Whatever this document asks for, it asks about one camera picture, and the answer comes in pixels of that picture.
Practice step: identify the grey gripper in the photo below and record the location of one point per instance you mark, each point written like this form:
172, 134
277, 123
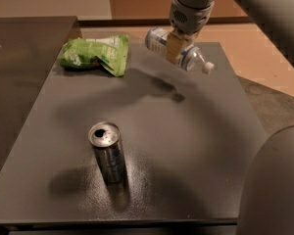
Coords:
190, 19

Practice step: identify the dark tall metal can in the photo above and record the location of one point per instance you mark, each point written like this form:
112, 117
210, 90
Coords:
106, 142

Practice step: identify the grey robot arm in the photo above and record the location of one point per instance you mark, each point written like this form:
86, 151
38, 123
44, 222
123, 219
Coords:
267, 201

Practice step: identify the dark wooden wall rail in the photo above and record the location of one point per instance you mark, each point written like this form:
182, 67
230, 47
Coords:
150, 22

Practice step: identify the green chip bag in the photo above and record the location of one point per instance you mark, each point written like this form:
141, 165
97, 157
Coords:
85, 54

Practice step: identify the clear blue-label plastic bottle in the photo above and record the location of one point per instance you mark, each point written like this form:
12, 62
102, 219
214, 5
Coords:
190, 59

